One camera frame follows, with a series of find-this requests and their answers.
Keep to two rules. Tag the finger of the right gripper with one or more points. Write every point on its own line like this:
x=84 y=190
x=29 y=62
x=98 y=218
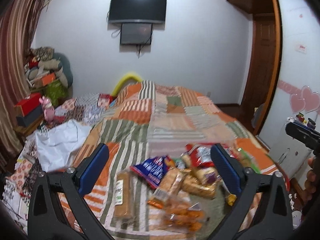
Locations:
x=294 y=127

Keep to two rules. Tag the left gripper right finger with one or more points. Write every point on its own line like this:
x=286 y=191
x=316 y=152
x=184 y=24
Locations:
x=272 y=219

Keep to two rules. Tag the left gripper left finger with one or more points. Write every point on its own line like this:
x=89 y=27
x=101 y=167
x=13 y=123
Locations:
x=46 y=217

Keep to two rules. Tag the purple label rice cracker pack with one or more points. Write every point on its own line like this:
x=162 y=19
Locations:
x=206 y=176

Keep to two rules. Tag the tan wafer bar pack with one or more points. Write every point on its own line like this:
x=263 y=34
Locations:
x=123 y=204

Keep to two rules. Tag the red snack bag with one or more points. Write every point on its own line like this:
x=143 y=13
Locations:
x=200 y=155

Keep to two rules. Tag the orange fried snack bag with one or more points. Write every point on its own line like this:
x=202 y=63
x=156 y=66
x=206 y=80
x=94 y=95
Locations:
x=182 y=215

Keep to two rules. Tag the long orange cracker pack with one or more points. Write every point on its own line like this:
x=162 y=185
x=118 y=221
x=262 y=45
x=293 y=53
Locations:
x=166 y=195

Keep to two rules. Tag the blue snack bag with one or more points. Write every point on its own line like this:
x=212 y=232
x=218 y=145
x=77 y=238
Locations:
x=153 y=170

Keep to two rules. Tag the golden biscuit tray pack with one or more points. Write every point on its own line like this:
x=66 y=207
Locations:
x=192 y=185

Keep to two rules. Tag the person right hand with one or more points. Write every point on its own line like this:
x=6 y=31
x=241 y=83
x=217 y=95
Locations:
x=311 y=181

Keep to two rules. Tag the white mini fridge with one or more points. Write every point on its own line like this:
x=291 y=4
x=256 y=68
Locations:
x=289 y=154

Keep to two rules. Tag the yellow white snack bag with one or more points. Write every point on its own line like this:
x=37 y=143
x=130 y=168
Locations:
x=229 y=197

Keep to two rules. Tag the white plastic sheet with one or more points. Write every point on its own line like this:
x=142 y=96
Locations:
x=56 y=148

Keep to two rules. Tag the dark grey box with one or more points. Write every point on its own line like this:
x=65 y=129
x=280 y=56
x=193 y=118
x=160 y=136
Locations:
x=27 y=120

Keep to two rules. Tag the pink plush toy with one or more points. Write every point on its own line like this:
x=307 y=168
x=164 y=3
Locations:
x=48 y=109

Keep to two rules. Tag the red box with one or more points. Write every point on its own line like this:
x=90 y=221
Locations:
x=28 y=104

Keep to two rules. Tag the checkered patchwork quilt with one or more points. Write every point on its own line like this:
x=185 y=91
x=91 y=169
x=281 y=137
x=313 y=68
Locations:
x=88 y=109

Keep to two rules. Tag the clear plastic storage bin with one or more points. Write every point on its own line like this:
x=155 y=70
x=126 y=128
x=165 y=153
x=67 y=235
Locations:
x=173 y=143

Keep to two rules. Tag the green gift bag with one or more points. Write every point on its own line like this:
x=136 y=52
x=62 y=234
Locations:
x=56 y=92

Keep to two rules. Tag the striped patchwork bedspread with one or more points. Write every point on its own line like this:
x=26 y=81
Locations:
x=138 y=110

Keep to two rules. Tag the yellow foam tube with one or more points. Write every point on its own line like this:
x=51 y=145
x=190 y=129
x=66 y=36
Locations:
x=130 y=76

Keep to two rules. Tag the pile of cushions and boxes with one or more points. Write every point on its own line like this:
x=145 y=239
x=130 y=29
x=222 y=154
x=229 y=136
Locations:
x=44 y=66

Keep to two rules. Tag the striped brown curtain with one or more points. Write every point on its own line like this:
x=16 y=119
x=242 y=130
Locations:
x=18 y=24

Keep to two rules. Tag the wooden wardrobe frame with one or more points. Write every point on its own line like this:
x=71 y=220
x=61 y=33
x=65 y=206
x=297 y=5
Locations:
x=265 y=60

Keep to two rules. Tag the small wall monitor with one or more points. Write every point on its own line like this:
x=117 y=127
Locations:
x=136 y=34

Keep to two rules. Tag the large wall television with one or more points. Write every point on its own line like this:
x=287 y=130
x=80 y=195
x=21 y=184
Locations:
x=137 y=11

